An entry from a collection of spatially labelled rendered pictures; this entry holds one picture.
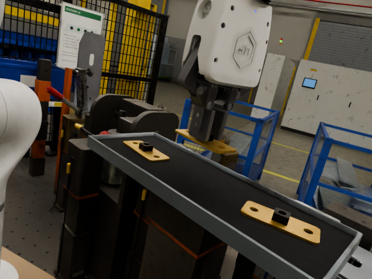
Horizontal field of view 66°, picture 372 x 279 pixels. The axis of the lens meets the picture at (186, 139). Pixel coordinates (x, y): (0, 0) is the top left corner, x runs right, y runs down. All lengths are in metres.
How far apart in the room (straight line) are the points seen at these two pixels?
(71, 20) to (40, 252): 1.07
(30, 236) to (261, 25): 0.90
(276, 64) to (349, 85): 1.94
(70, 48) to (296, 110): 7.61
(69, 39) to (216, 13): 1.32
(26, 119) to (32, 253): 0.48
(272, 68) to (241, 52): 8.38
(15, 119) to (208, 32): 0.40
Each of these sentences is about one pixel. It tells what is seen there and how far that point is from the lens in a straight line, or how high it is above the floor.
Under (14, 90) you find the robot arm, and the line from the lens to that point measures 0.60.
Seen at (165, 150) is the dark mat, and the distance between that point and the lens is 0.48.
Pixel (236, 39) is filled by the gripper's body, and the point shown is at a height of 1.34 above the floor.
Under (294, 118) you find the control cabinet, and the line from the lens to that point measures 8.70.
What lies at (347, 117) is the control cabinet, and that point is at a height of 0.76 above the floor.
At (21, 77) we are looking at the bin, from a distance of 1.34.
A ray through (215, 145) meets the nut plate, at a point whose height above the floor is 1.22.
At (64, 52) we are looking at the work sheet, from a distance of 1.59.
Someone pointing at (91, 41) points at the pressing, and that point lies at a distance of 1.33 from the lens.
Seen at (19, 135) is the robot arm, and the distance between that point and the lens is 0.61.
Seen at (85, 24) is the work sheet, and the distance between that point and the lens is 1.63.
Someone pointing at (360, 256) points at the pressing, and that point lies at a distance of 0.73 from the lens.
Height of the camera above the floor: 1.31
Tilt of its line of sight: 15 degrees down
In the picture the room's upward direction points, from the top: 12 degrees clockwise
